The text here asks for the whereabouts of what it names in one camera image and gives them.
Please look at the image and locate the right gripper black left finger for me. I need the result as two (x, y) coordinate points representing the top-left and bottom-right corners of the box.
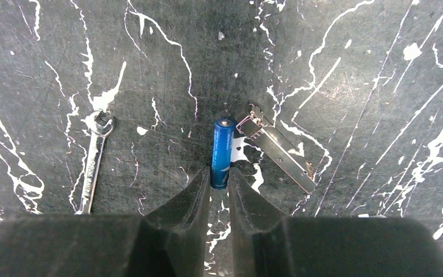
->
(0, 168), (210, 276)

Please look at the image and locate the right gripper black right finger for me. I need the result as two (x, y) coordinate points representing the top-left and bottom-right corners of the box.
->
(228, 169), (443, 276)

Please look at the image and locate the blue battery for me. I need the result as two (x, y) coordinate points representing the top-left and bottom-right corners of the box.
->
(211, 118), (235, 190)

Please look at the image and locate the silver battery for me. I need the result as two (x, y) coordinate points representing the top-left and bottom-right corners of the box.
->
(235, 103), (317, 194)

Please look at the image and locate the silver wrench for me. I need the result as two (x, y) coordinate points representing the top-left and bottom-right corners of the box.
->
(74, 110), (115, 215)

